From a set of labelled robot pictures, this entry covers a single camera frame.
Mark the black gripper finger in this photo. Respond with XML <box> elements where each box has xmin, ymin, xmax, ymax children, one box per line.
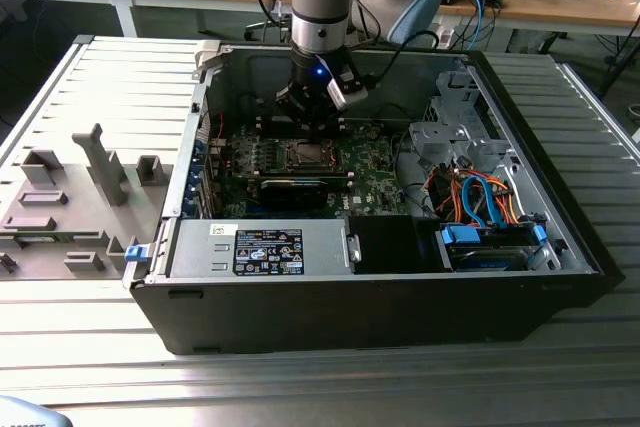
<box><xmin>314</xmin><ymin>104</ymin><xmax>346</xmax><ymax>144</ymax></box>
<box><xmin>274</xmin><ymin>86</ymin><xmax>321</xmax><ymax>144</ymax></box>

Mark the metal socket cover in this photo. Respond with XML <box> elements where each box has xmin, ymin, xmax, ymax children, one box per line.
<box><xmin>287</xmin><ymin>138</ymin><xmax>333</xmax><ymax>168</ymax></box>

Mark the CPU socket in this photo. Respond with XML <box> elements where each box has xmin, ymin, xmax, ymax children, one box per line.
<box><xmin>285</xmin><ymin>137</ymin><xmax>346</xmax><ymax>171</ymax></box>

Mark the green motherboard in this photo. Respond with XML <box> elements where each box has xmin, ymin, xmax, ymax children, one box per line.
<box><xmin>207</xmin><ymin>119</ymin><xmax>409</xmax><ymax>221</ymax></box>

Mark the black graphics card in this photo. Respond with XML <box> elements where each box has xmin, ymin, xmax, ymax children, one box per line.
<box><xmin>259</xmin><ymin>177</ymin><xmax>329</xmax><ymax>211</ymax></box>

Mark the metal drive cage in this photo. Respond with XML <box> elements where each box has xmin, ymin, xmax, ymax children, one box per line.
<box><xmin>407</xmin><ymin>69</ymin><xmax>524</xmax><ymax>183</ymax></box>

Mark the grey power supply unit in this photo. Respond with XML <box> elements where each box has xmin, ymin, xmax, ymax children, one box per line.
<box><xmin>167</xmin><ymin>219</ymin><xmax>351</xmax><ymax>278</ymax></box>

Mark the white adapter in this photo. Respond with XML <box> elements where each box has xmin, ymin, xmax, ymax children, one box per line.
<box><xmin>432</xmin><ymin>25</ymin><xmax>457</xmax><ymax>50</ymax></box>

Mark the black plastic shroud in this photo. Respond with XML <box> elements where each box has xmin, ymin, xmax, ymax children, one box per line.
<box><xmin>347</xmin><ymin>215</ymin><xmax>441</xmax><ymax>276</ymax></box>

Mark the hard disk in blue carrier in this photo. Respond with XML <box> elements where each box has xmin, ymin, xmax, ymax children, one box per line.
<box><xmin>434</xmin><ymin>224</ymin><xmax>549</xmax><ymax>273</ymax></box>

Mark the black PC case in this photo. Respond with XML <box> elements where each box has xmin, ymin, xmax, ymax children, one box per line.
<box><xmin>122</xmin><ymin>41</ymin><xmax>626</xmax><ymax>356</ymax></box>

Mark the grey parts rack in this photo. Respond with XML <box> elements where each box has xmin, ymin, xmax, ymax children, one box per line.
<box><xmin>0</xmin><ymin>121</ymin><xmax>176</xmax><ymax>281</ymax></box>

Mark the green RAM stick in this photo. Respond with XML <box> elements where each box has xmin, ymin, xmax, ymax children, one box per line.
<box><xmin>17</xmin><ymin>233</ymin><xmax>71</xmax><ymax>244</ymax></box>

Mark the grey rounded object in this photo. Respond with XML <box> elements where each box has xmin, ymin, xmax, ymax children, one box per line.
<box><xmin>0</xmin><ymin>395</ymin><xmax>69</xmax><ymax>427</ymax></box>

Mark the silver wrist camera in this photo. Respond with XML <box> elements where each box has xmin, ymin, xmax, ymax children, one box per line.
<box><xmin>325</xmin><ymin>71</ymin><xmax>370</xmax><ymax>111</ymax></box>

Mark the black camera cable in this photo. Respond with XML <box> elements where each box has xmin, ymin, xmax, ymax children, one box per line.
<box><xmin>364</xmin><ymin>29</ymin><xmax>441</xmax><ymax>91</ymax></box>

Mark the orange wire bundle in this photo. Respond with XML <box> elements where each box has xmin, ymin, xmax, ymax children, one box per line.
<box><xmin>427</xmin><ymin>170</ymin><xmax>525</xmax><ymax>226</ymax></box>

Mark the blue wire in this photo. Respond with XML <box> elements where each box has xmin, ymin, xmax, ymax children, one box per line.
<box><xmin>459</xmin><ymin>174</ymin><xmax>507</xmax><ymax>229</ymax></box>

